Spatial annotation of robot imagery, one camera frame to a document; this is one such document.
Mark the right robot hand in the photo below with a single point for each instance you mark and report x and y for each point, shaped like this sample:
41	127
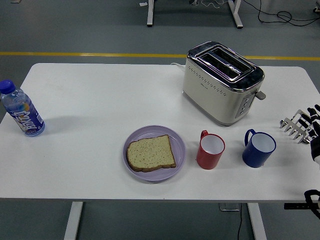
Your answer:
315	147

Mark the blue enamel cup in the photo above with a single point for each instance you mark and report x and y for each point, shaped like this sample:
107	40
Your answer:
255	157

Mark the red enamel cup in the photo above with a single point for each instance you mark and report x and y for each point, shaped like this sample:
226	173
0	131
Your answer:
207	160

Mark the white background desk leg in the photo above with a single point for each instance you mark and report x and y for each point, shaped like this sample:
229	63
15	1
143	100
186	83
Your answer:
236	15
150	12

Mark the slice of bread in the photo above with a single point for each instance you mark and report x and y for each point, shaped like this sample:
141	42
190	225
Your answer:
150	153

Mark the metal toast rack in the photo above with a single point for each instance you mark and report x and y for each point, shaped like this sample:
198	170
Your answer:
291	126

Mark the white table leg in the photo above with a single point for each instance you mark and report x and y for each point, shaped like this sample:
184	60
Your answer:
73	222
257	225

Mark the grey floor socket plate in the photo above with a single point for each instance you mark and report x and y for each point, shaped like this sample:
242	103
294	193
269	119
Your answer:
228	207

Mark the cream and chrome toaster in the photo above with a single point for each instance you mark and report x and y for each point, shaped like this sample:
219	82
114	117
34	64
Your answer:
212	100

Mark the purple round plate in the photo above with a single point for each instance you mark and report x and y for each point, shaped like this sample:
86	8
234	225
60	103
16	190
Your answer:
155	131

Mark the white paper scrap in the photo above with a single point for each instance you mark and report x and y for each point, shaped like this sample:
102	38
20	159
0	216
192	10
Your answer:
143	4

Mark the blue-capped drink bottle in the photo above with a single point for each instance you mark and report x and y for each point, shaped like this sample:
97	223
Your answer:
25	117

